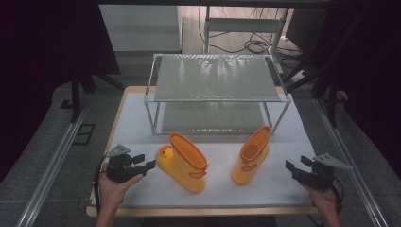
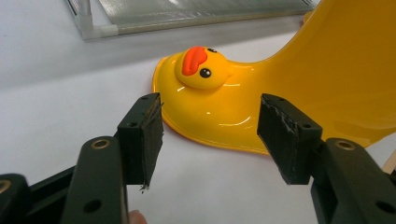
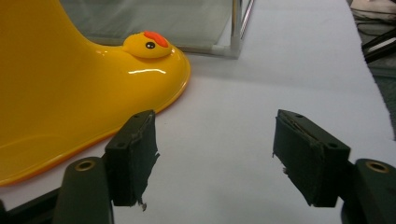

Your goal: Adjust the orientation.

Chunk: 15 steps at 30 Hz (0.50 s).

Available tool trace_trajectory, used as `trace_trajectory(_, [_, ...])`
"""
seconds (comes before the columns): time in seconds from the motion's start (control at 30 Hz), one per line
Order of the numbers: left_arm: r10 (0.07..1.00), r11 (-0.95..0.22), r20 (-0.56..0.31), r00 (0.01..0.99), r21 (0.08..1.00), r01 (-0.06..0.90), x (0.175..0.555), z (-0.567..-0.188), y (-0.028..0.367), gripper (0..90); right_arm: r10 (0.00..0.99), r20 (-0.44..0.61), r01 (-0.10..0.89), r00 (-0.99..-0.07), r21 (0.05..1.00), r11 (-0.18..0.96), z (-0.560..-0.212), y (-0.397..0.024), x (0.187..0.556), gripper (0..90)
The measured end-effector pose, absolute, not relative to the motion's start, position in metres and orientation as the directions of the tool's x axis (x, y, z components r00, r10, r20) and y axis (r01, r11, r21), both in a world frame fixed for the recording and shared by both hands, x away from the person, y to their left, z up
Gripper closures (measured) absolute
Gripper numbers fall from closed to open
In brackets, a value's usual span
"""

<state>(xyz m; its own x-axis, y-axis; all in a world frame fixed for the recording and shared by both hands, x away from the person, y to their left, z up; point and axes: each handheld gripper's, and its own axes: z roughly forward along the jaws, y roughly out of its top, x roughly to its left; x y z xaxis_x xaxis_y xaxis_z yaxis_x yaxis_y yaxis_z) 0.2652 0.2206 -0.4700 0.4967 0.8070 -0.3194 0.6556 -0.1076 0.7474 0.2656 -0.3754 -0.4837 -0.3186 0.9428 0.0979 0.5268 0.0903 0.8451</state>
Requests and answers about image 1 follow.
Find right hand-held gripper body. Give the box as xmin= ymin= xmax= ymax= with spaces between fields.
xmin=292 ymin=152 xmax=354 ymax=190

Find aluminium floor rail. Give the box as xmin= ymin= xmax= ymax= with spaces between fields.
xmin=313 ymin=97 xmax=390 ymax=227
xmin=15 ymin=94 xmax=93 ymax=227

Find person's right hand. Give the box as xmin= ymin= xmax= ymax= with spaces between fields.
xmin=300 ymin=182 xmax=343 ymax=216

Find metal two-tier shoe rack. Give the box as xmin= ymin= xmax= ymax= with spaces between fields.
xmin=144 ymin=53 xmax=293 ymax=136

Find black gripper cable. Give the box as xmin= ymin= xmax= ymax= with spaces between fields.
xmin=332 ymin=177 xmax=345 ymax=216
xmin=92 ymin=153 xmax=110 ymax=216

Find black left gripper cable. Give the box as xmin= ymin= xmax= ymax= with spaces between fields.
xmin=92 ymin=153 xmax=110 ymax=216

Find black stand legs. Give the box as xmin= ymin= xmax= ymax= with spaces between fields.
xmin=283 ymin=46 xmax=349 ymax=129

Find yellow rain boot duck face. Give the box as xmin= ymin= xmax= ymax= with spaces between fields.
xmin=155 ymin=131 xmax=210 ymax=194

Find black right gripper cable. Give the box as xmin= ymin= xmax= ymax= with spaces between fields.
xmin=332 ymin=177 xmax=345 ymax=216

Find person's left hand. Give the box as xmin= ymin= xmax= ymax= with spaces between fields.
xmin=97 ymin=174 xmax=144 ymax=211

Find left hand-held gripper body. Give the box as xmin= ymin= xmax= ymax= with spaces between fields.
xmin=105 ymin=144 xmax=148 ymax=183

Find white cabinet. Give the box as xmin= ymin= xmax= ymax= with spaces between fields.
xmin=98 ymin=4 xmax=183 ymax=53

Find yellow rain boot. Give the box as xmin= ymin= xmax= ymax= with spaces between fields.
xmin=231 ymin=125 xmax=272 ymax=186

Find black tripod stand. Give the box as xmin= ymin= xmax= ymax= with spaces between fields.
xmin=70 ymin=53 xmax=126 ymax=124

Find black floor cables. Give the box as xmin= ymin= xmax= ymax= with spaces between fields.
xmin=198 ymin=5 xmax=305 ymax=68

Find grey metal stand frame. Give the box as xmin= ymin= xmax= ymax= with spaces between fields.
xmin=203 ymin=5 xmax=289 ymax=55

